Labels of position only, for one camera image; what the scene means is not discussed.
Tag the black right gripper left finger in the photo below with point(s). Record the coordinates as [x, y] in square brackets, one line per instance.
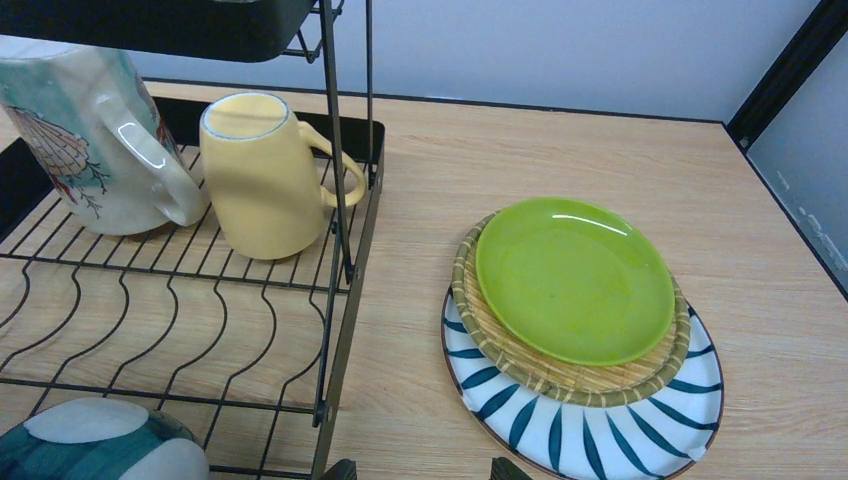
[344, 469]

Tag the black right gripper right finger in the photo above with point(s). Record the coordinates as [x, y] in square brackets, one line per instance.
[503, 468]

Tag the black wire dish rack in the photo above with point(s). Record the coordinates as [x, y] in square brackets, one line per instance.
[250, 355]

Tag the green plate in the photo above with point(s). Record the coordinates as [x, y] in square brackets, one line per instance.
[574, 281]

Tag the white bowl dark rim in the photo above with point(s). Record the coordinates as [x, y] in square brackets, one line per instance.
[102, 438]

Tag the yellow handled mug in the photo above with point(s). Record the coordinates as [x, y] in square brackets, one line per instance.
[262, 177]

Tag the cream ceramic mug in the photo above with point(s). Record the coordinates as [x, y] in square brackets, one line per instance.
[93, 127]

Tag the woven bamboo plate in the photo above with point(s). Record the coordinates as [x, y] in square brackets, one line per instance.
[559, 380]

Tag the blue striped white plate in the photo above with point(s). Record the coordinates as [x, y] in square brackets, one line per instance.
[655, 438]

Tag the black aluminium frame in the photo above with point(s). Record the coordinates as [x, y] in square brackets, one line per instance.
[748, 64]

